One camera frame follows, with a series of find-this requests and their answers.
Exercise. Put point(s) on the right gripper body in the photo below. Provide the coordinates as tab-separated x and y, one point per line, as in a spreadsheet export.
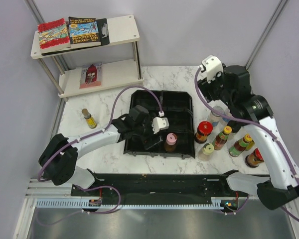
216	88

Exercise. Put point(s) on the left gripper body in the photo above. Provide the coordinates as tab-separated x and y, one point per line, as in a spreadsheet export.
145	132

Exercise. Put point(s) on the clear jar grey lid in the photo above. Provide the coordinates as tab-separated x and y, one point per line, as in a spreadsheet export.
214	118

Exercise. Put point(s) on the pink lid spice jar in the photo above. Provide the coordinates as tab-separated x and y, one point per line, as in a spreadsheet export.
170	142

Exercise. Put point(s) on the black compartment organizer tray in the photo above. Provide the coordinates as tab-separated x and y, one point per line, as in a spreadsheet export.
178	109

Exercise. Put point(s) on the small yellow label bottle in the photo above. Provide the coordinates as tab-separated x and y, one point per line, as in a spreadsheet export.
88	118

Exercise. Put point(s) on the white two-tier shelf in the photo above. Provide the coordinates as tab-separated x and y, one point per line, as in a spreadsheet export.
120	58

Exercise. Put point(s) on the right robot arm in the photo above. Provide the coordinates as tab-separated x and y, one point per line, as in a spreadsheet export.
231	85

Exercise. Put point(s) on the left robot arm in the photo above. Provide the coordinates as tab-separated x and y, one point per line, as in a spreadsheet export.
59	160

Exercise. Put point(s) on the blue label clear jar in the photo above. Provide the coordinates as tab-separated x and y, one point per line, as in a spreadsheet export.
224	121

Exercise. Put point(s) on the black lid jar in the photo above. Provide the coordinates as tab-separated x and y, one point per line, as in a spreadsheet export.
235	126

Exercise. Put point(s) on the red lid sauce jar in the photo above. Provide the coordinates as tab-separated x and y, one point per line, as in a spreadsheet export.
204	129

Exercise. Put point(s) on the yellow cap sauce bottle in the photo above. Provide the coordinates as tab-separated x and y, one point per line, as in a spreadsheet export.
222	138

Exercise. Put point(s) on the green label sauce bottle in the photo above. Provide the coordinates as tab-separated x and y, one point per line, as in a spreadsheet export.
239	146

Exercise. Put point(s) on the brown cap small bottle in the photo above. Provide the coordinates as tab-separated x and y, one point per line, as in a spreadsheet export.
250	145

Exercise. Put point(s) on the yellow lid spice jar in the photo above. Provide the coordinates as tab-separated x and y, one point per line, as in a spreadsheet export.
205	152

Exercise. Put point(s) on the pink book on lower shelf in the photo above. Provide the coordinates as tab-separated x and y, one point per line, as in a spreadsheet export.
91	75

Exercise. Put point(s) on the black cover treehouse book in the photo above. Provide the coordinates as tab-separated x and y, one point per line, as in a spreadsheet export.
83	32

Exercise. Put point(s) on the red cover book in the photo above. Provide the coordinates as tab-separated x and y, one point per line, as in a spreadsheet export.
53	36

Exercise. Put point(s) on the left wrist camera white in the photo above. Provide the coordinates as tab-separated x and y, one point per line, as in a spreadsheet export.
159	124

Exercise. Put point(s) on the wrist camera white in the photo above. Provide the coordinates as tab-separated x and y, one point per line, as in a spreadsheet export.
211	67
159	124

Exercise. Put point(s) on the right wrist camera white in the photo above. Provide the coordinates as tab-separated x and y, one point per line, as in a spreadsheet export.
211	67

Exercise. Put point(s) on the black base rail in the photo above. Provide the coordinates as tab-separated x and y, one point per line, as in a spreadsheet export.
158	189

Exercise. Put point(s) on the white cable duct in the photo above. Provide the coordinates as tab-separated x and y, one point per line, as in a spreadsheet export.
97	204

